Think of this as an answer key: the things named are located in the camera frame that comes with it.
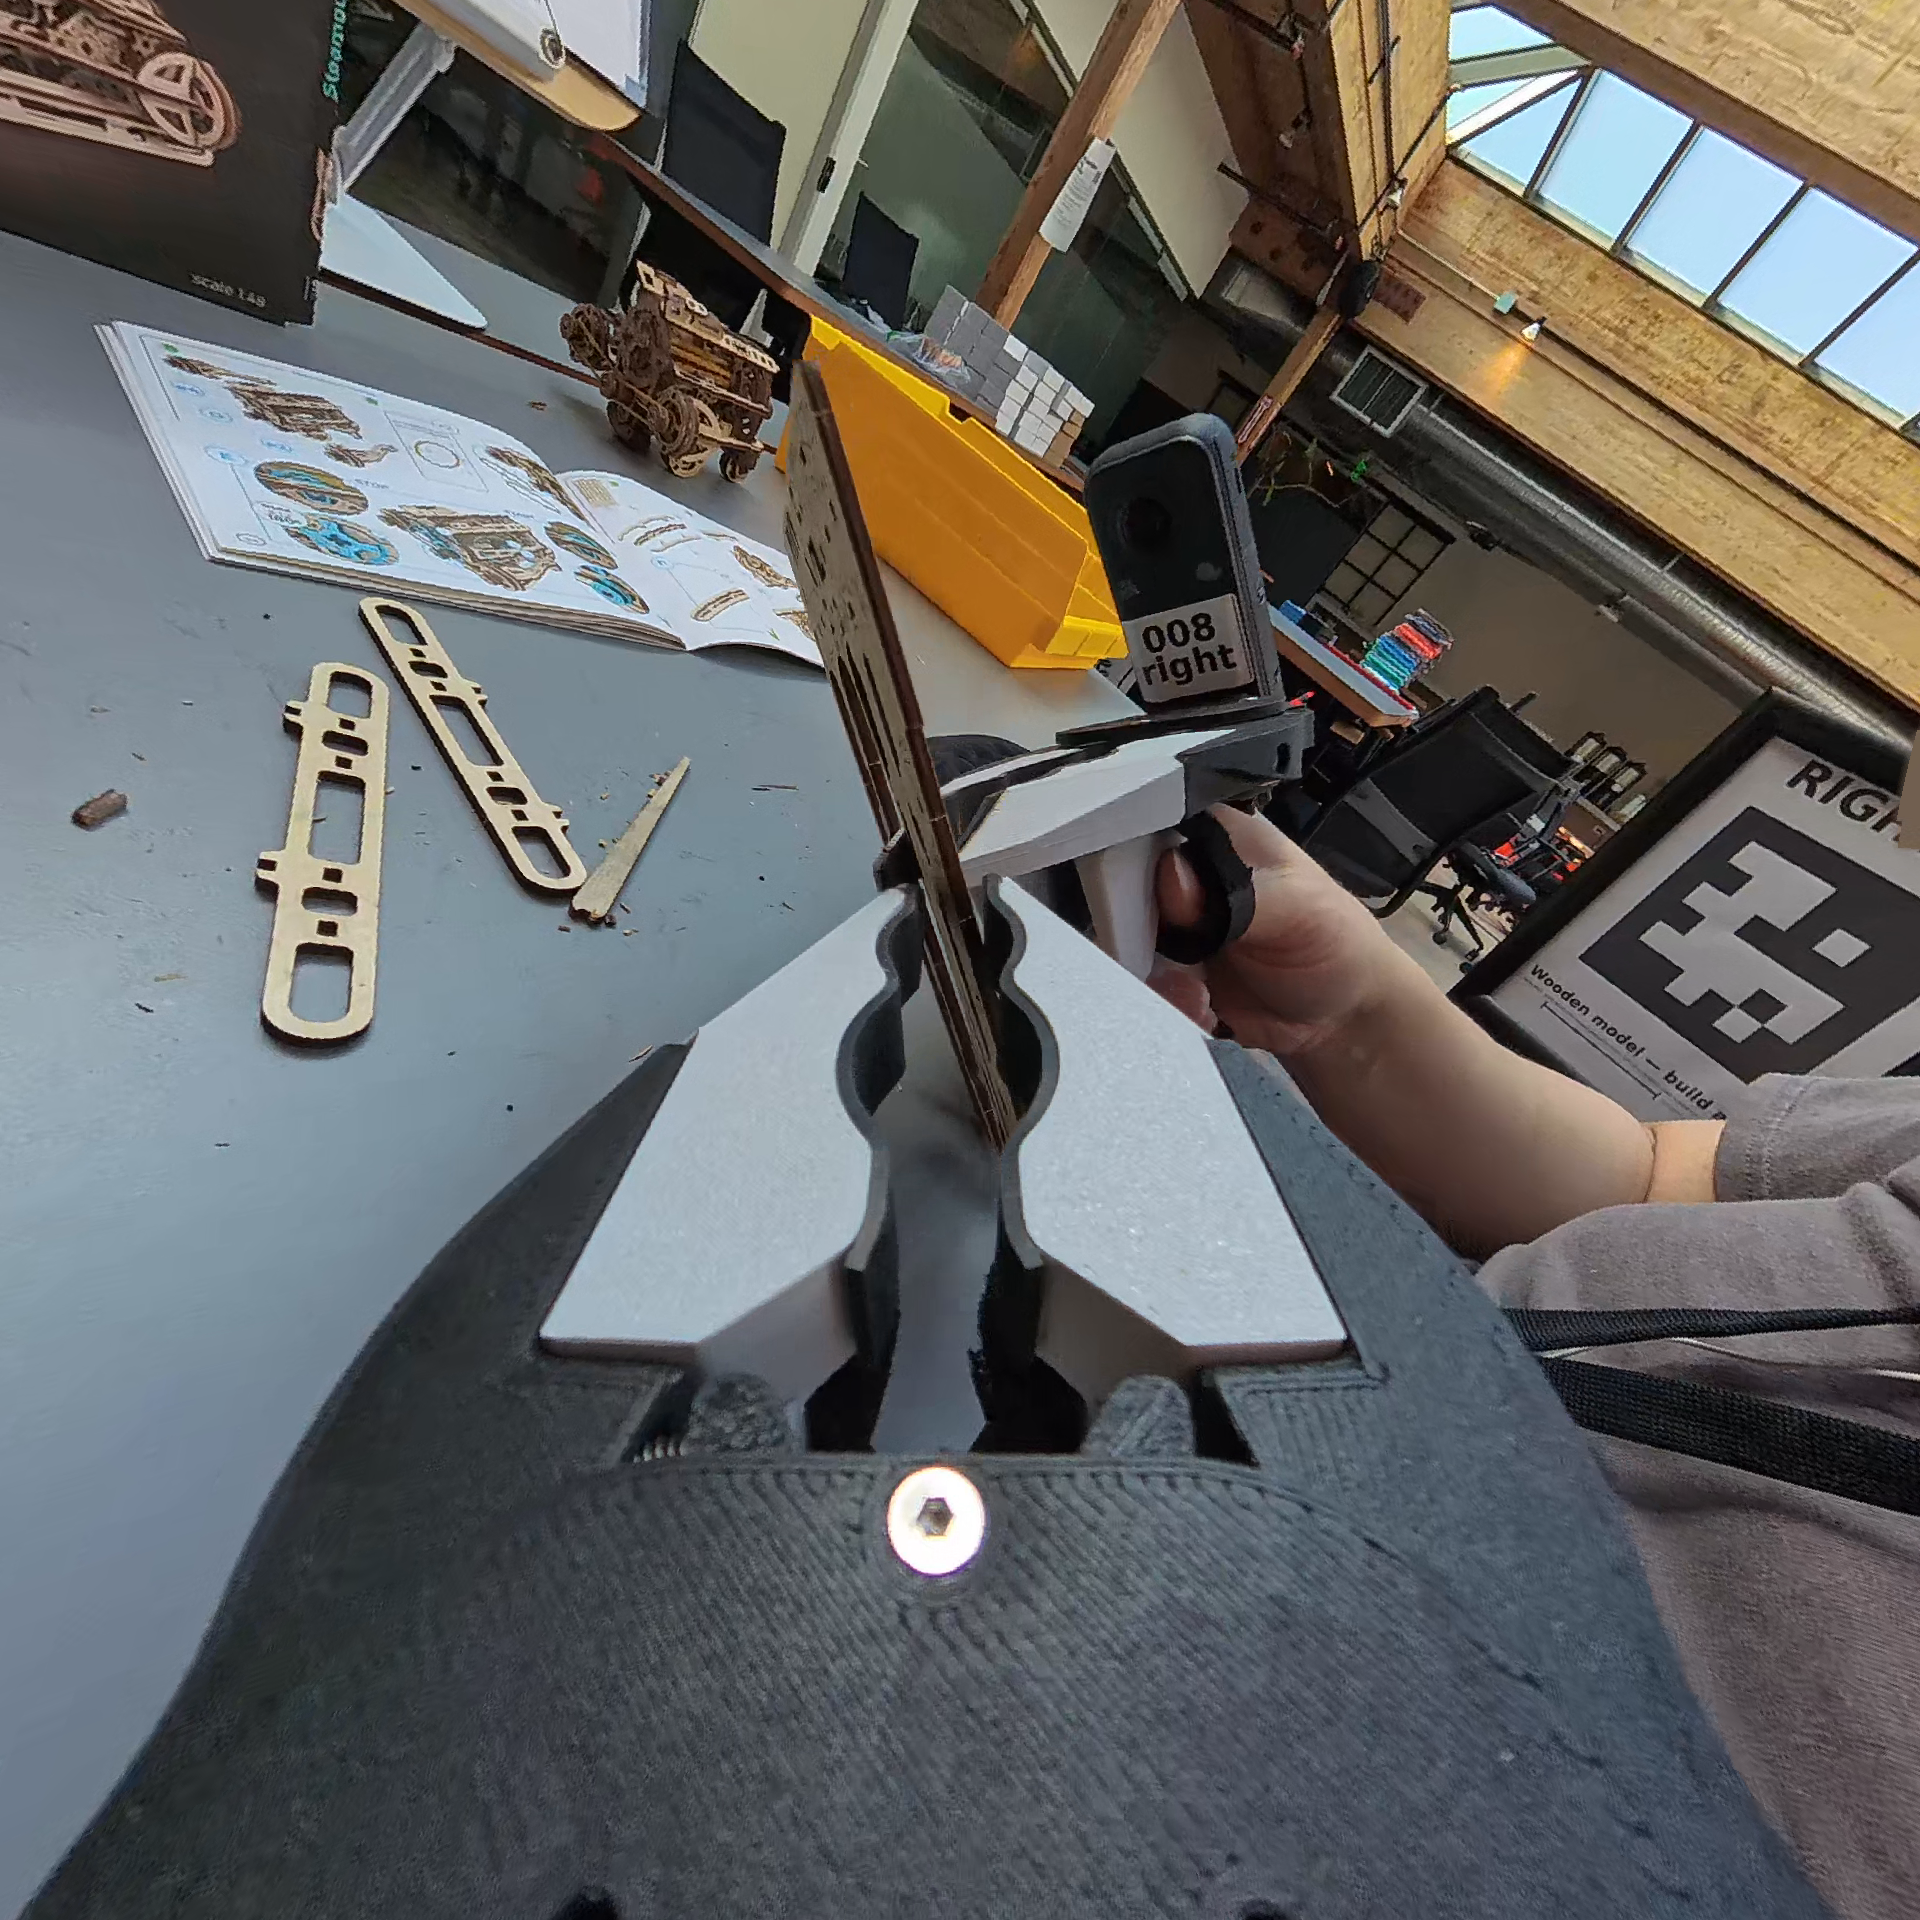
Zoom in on laser-cut wooden parts sheet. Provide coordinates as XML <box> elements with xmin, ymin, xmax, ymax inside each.
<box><xmin>780</xmin><ymin>360</ymin><xmax>1023</xmax><ymax>1156</ymax></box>

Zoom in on assembled wooden model vehicle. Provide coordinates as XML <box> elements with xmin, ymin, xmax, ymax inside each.
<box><xmin>557</xmin><ymin>263</ymin><xmax>783</xmax><ymax>484</ymax></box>

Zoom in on black model kit box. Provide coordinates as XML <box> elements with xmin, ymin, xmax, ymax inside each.
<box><xmin>0</xmin><ymin>0</ymin><xmax>344</xmax><ymax>327</ymax></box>

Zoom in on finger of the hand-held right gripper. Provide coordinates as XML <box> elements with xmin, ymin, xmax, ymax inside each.
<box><xmin>876</xmin><ymin>742</ymin><xmax>1203</xmax><ymax>889</ymax></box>

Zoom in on yellow storage bin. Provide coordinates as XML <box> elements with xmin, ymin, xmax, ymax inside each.
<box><xmin>774</xmin><ymin>312</ymin><xmax>1130</xmax><ymax>671</ymax></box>

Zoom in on instruction display stand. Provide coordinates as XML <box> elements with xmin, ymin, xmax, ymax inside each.
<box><xmin>315</xmin><ymin>0</ymin><xmax>663</xmax><ymax>332</ymax></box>

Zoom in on person's right forearm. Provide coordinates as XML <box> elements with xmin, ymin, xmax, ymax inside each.
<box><xmin>1317</xmin><ymin>976</ymin><xmax>1726</xmax><ymax>1260</ymax></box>

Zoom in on black office chair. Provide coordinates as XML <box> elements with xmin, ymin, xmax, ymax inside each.
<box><xmin>1305</xmin><ymin>688</ymin><xmax>1579</xmax><ymax>926</ymax></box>
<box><xmin>1418</xmin><ymin>779</ymin><xmax>1584</xmax><ymax>960</ymax></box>

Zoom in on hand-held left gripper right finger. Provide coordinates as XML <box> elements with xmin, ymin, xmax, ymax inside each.
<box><xmin>990</xmin><ymin>876</ymin><xmax>1346</xmax><ymax>1450</ymax></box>

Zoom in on black quilted cushion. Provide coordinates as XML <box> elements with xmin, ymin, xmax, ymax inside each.
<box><xmin>914</xmin><ymin>732</ymin><xmax>1023</xmax><ymax>841</ymax></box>

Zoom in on black webbing strap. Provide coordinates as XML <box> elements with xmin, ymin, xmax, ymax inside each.
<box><xmin>1543</xmin><ymin>1356</ymin><xmax>1920</xmax><ymax>1514</ymax></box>
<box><xmin>1504</xmin><ymin>1309</ymin><xmax>1920</xmax><ymax>1351</ymax></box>

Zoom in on framed right marker sign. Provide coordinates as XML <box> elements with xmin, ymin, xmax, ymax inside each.
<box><xmin>1454</xmin><ymin>688</ymin><xmax>1920</xmax><ymax>1125</ymax></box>

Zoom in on stack of grey boxes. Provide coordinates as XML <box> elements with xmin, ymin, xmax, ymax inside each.
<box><xmin>916</xmin><ymin>285</ymin><xmax>1097</xmax><ymax>466</ymax></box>

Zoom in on person's right hand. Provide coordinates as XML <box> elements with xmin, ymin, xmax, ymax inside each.
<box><xmin>1147</xmin><ymin>806</ymin><xmax>1430</xmax><ymax>1059</ymax></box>

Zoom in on slotted wooden strip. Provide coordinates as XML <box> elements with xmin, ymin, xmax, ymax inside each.
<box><xmin>355</xmin><ymin>596</ymin><xmax>588</xmax><ymax>899</ymax></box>
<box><xmin>256</xmin><ymin>661</ymin><xmax>394</xmax><ymax>1046</ymax></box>

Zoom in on colourful stacked items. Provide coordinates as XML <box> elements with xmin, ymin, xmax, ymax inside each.
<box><xmin>1361</xmin><ymin>608</ymin><xmax>1456</xmax><ymax>691</ymax></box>

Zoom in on white paper notice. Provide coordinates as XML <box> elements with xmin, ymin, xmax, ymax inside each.
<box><xmin>1038</xmin><ymin>138</ymin><xmax>1118</xmax><ymax>256</ymax></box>

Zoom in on printed instruction booklet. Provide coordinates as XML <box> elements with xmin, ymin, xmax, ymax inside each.
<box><xmin>99</xmin><ymin>321</ymin><xmax>826</xmax><ymax>671</ymax></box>

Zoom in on wall air vent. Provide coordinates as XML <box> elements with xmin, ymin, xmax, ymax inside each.
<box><xmin>1327</xmin><ymin>347</ymin><xmax>1426</xmax><ymax>436</ymax></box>

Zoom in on tapered wooden stick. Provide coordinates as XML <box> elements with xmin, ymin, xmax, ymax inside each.
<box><xmin>569</xmin><ymin>753</ymin><xmax>694</xmax><ymax>926</ymax></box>

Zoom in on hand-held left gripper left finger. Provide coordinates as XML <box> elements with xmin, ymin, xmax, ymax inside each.
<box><xmin>537</xmin><ymin>884</ymin><xmax>916</xmax><ymax>1450</ymax></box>

